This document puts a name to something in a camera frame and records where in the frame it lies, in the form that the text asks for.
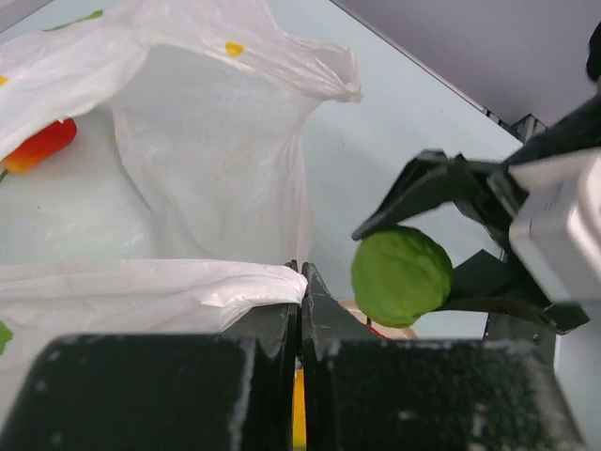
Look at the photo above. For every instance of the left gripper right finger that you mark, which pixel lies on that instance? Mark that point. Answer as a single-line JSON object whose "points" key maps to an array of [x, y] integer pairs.
{"points": [[366, 393]]}

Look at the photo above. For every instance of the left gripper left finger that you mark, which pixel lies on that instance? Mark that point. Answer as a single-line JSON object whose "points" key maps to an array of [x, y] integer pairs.
{"points": [[174, 354]]}

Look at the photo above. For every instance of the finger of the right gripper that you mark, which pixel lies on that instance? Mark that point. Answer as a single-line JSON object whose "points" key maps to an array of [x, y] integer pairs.
{"points": [[432, 179], [486, 284]]}

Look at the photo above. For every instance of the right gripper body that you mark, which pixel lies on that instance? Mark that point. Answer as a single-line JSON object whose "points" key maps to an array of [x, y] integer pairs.
{"points": [[579, 130]]}

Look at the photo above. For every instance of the fake mango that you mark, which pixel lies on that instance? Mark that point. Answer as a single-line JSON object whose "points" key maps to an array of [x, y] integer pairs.
{"points": [[298, 417]]}

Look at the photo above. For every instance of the fake red bell pepper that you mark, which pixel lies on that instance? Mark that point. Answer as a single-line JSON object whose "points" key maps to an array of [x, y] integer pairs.
{"points": [[375, 331]]}

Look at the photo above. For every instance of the fake green apple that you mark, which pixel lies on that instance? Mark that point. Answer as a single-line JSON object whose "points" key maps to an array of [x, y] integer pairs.
{"points": [[399, 275]]}

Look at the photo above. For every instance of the white plastic bag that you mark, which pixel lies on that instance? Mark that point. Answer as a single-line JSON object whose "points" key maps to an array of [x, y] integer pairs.
{"points": [[210, 199]]}

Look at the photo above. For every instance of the fake strawberry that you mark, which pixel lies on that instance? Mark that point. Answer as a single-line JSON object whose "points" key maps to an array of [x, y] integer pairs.
{"points": [[41, 146]]}

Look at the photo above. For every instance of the aluminium frame rail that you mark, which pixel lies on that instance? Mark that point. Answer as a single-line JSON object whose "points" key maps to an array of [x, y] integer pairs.
{"points": [[523, 129]]}

